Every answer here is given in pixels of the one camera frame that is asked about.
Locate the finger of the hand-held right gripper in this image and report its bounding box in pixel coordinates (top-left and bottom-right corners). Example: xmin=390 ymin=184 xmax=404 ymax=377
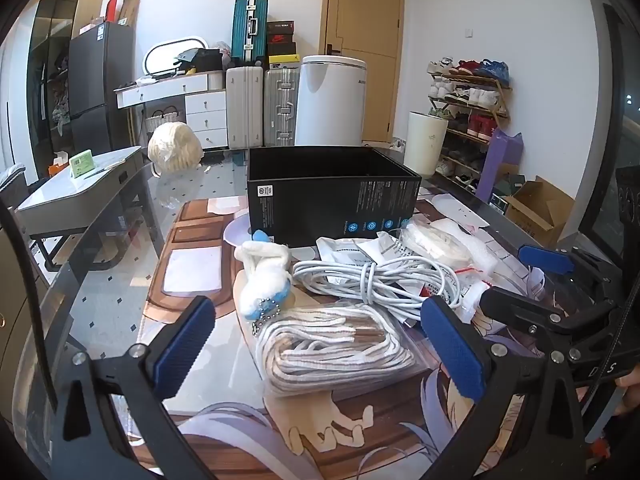
xmin=479 ymin=286 xmax=617 ymax=337
xmin=518 ymin=244 xmax=618 ymax=306

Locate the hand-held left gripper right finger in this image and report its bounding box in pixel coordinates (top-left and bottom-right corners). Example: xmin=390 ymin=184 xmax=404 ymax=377
xmin=420 ymin=295 xmax=587 ymax=480

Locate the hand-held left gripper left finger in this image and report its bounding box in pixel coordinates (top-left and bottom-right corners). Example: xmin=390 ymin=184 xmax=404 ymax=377
xmin=50 ymin=296 xmax=217 ymax=480

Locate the white cable bundle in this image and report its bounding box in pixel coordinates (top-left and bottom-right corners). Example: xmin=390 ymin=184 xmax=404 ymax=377
xmin=291 ymin=255 xmax=463 ymax=320

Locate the clear zip bag white strap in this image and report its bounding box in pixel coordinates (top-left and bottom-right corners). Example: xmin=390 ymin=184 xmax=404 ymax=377
xmin=400 ymin=220 xmax=475 ymax=273

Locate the white blue plush keychain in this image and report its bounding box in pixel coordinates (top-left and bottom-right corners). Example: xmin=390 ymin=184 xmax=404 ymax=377
xmin=234 ymin=229 xmax=294 ymax=342

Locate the bag of white shoelaces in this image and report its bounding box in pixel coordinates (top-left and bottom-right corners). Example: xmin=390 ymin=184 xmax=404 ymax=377
xmin=255 ymin=305 xmax=420 ymax=399

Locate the black cardboard box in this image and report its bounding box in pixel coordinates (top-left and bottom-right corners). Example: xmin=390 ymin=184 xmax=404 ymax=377
xmin=246 ymin=146 xmax=422 ymax=249

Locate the person's right hand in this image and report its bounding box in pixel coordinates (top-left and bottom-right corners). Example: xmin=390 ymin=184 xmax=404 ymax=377
xmin=614 ymin=364 xmax=640 ymax=417

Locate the open cardboard box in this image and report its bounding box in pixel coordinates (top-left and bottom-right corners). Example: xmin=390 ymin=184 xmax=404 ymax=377
xmin=504 ymin=176 xmax=577 ymax=249

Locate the white foam sheet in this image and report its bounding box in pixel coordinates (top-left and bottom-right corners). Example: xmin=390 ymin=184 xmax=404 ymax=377
xmin=447 ymin=221 xmax=502 ymax=277

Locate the dark green box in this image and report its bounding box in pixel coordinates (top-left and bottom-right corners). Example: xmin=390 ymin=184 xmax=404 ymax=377
xmin=490 ymin=175 xmax=527 ymax=214

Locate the white paper card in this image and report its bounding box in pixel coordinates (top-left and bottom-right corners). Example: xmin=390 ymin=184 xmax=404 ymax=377
xmin=431 ymin=192 xmax=493 ymax=231

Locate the purple yoga mat bag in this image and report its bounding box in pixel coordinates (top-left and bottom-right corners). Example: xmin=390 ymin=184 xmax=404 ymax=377
xmin=475 ymin=128 xmax=524 ymax=204

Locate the purple disc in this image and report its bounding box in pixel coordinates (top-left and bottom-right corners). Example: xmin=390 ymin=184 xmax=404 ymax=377
xmin=223 ymin=210 xmax=251 ymax=247

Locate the white paper sheet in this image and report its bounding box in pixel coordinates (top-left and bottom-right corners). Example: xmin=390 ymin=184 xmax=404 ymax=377
xmin=206 ymin=197 xmax=249 ymax=216

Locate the white cylindrical bin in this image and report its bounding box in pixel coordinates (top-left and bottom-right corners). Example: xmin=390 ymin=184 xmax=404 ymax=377
xmin=404 ymin=111 xmax=449 ymax=177

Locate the dark glass sliding door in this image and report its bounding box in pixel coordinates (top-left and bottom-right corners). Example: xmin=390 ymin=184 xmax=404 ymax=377
xmin=580 ymin=4 xmax=640 ymax=253

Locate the shoe rack with shoes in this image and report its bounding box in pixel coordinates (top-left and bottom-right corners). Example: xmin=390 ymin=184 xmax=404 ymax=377
xmin=426 ymin=58 xmax=511 ymax=185

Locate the grey side table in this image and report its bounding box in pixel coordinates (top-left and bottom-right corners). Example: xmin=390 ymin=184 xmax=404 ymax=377
xmin=14 ymin=146 xmax=151 ymax=272

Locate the beige yarn bundle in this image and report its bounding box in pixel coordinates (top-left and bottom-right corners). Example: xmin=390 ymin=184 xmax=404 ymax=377
xmin=147 ymin=121 xmax=205 ymax=174

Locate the green card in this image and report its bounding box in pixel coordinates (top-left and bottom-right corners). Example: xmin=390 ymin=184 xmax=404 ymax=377
xmin=68 ymin=150 xmax=95 ymax=179

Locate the wicker basket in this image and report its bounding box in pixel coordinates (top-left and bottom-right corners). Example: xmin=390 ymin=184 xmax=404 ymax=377
xmin=144 ymin=107 xmax=187 ymax=134

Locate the white dresser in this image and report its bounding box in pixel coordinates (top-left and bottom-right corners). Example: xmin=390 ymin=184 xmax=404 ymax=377
xmin=114 ymin=72 xmax=229 ymax=150

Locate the white suitcase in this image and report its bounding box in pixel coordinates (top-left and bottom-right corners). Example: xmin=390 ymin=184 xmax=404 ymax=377
xmin=226 ymin=66 xmax=265 ymax=150

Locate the silver suitcase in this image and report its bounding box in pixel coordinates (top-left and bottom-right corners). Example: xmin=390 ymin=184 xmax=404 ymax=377
xmin=263 ymin=67 xmax=301 ymax=148

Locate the white round appliance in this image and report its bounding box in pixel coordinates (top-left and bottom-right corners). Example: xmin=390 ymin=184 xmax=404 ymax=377
xmin=294 ymin=55 xmax=367 ymax=148

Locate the black bag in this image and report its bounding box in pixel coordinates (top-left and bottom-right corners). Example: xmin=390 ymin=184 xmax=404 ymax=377
xmin=175 ymin=48 xmax=224 ymax=75

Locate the black fridge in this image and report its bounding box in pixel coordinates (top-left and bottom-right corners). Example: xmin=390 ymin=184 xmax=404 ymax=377
xmin=67 ymin=22 xmax=135 ymax=159

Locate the oval mirror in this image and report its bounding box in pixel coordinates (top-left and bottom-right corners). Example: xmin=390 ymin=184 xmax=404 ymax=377
xmin=143 ymin=35 xmax=208 ymax=81

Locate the wooden door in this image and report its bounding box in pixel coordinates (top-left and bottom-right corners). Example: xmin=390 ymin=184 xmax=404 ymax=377
xmin=320 ymin=0 xmax=405 ymax=144

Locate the teal suitcase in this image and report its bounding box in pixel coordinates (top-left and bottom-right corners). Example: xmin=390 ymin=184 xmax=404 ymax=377
xmin=231 ymin=0 xmax=270 ymax=67

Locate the dark glass cabinet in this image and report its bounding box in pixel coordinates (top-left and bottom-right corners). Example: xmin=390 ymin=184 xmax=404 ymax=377
xmin=26 ymin=0 xmax=108 ymax=173

